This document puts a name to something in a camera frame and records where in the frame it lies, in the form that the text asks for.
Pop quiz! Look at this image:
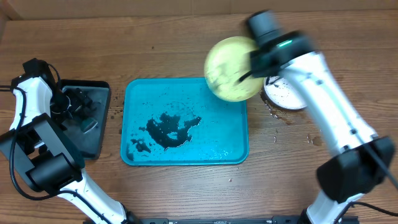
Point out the dark green sponge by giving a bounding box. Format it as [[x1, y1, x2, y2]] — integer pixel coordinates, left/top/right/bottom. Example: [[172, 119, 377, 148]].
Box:
[[80, 118, 98, 133]]

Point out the white plate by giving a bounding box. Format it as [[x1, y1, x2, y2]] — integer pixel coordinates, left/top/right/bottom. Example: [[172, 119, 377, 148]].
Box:
[[264, 77, 307, 110]]

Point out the yellow-green plate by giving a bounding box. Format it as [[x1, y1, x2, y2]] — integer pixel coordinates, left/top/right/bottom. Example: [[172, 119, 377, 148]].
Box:
[[204, 36, 264, 102]]

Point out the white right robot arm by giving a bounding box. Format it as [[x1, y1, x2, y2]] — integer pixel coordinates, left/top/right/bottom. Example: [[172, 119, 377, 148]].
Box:
[[246, 11, 397, 223]]

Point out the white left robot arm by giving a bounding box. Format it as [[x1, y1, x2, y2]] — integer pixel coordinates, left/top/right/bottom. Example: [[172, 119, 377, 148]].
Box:
[[1, 58, 139, 224]]

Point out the black water tray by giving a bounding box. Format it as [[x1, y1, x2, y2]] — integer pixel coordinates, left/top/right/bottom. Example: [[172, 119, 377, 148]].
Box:
[[62, 80, 111, 160]]

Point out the teal plastic tray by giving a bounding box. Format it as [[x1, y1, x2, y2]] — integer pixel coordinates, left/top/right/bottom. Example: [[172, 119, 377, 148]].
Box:
[[120, 78, 249, 166]]

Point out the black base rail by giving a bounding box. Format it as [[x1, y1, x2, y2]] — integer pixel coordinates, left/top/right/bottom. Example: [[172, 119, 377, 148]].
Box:
[[133, 215, 360, 224]]

